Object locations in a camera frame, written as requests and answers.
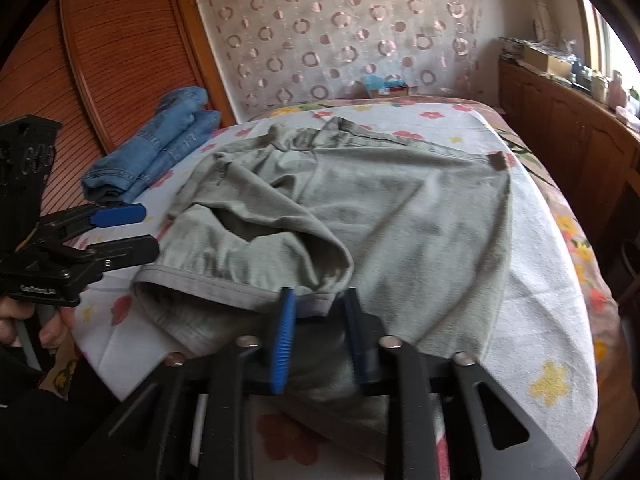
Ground white floral bed sheet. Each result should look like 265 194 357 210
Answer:
75 102 598 480

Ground window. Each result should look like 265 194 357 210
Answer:
575 0 640 121

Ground white lace curtain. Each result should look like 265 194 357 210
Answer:
520 0 557 46

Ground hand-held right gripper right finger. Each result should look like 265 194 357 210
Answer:
342 287 581 480

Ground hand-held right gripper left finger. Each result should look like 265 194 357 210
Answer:
75 287 301 480

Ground pink bottle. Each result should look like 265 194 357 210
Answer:
607 74 629 109

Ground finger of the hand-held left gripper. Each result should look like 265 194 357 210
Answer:
39 203 147 242
30 234 161 273

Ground wooden side cabinet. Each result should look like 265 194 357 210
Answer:
497 57 640 301

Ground grey pants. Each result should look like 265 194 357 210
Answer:
131 116 516 471

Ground circle-patterned sheer curtain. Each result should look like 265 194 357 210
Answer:
207 0 483 118

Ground person's left hand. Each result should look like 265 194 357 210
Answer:
0 297 76 351

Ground pink floral blanket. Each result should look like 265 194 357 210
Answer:
45 95 613 466

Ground folded blue jeans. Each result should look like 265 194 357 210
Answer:
81 86 222 204

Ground person's left forearm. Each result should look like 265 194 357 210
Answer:
0 345 121 480

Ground wooden louvered wardrobe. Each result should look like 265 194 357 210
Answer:
0 0 236 221

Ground small cardboard box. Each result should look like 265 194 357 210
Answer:
377 82 418 97

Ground blue tissue pack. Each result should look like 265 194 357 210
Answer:
362 74 406 97

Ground open cardboard box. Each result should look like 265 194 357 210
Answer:
522 45 572 79

